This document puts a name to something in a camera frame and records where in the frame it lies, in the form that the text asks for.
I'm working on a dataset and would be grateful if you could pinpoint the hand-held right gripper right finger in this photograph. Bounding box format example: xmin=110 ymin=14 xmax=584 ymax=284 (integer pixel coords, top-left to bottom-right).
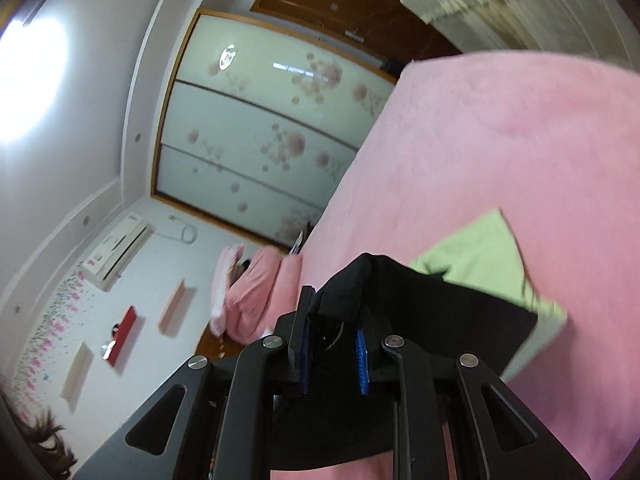
xmin=354 ymin=327 xmax=591 ymax=480

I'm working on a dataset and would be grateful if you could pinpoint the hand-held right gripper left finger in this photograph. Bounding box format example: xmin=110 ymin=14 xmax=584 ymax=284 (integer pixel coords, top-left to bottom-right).
xmin=75 ymin=285 xmax=316 ymax=480

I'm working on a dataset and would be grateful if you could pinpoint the green and black jacket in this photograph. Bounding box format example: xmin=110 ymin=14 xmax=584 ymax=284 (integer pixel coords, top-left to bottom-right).
xmin=270 ymin=208 xmax=568 ymax=471

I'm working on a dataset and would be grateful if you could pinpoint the folded pink quilt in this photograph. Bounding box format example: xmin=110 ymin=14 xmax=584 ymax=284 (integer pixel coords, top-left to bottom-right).
xmin=210 ymin=247 xmax=303 ymax=346

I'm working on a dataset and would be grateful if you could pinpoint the brown wooden headboard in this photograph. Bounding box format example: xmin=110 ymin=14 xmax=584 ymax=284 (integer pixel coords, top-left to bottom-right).
xmin=195 ymin=332 xmax=261 ymax=361

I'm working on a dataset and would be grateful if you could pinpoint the lace-trimmed pink pillow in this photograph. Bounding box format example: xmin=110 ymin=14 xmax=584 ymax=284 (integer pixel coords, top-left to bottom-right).
xmin=210 ymin=245 xmax=246 ymax=321

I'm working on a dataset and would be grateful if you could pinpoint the floral sliding door wardrobe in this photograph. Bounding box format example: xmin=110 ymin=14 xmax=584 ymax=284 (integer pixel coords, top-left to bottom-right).
xmin=150 ymin=8 xmax=398 ymax=246

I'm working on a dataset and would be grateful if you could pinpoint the pink bed blanket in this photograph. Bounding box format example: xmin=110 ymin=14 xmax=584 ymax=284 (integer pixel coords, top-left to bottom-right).
xmin=270 ymin=52 xmax=640 ymax=480

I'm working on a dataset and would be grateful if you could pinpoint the person's dark hair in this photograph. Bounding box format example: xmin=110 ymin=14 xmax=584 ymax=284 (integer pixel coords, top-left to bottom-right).
xmin=0 ymin=380 xmax=78 ymax=480

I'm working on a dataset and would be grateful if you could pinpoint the brown wooden door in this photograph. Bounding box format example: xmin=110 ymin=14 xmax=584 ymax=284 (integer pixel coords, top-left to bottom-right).
xmin=250 ymin=0 xmax=461 ymax=78

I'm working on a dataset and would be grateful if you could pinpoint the round ceiling light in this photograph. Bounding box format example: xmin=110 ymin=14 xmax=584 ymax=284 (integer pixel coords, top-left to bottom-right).
xmin=0 ymin=17 xmax=68 ymax=143

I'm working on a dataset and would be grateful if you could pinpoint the pale wooden wall shelf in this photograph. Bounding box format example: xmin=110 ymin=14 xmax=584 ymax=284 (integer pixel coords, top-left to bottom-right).
xmin=159 ymin=280 xmax=193 ymax=336
xmin=62 ymin=342 xmax=93 ymax=403

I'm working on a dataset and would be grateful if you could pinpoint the white air conditioner hose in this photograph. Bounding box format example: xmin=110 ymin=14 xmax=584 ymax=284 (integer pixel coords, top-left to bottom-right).
xmin=155 ymin=215 xmax=197 ymax=243

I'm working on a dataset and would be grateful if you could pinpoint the red wall shelf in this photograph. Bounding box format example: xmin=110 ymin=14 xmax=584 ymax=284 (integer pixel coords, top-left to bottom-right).
xmin=102 ymin=305 xmax=141 ymax=363

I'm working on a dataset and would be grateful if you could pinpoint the white wall air conditioner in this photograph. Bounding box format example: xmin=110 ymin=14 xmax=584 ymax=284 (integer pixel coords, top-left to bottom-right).
xmin=82 ymin=212 xmax=153 ymax=291

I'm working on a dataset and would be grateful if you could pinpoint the floral wall sticker border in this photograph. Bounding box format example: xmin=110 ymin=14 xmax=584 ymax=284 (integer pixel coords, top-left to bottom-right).
xmin=0 ymin=270 xmax=96 ymax=411

